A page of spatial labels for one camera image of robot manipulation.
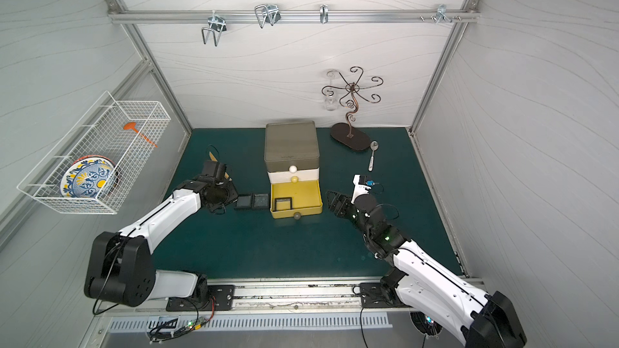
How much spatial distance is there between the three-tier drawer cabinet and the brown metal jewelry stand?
175 millimetres

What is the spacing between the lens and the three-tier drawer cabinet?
865 mm

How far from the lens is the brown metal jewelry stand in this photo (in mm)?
918
